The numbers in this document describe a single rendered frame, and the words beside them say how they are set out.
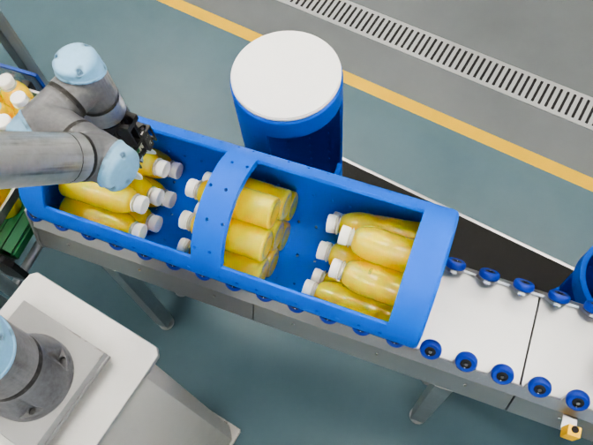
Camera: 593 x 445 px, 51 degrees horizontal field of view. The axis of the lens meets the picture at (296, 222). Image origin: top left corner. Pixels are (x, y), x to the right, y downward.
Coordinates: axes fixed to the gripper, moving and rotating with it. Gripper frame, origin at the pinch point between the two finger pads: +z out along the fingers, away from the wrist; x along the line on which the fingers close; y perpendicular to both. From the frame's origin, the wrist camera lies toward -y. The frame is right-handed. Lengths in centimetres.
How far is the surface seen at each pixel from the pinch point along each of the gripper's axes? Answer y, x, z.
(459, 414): 90, -2, 117
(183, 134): 9.7, 8.3, -4.8
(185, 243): 15.3, -9.6, 8.0
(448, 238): 66, 2, -7
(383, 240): 55, 0, -2
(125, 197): 1.2, -6.3, 1.8
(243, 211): 27.1, -2.6, -1.3
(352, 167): 25, 71, 101
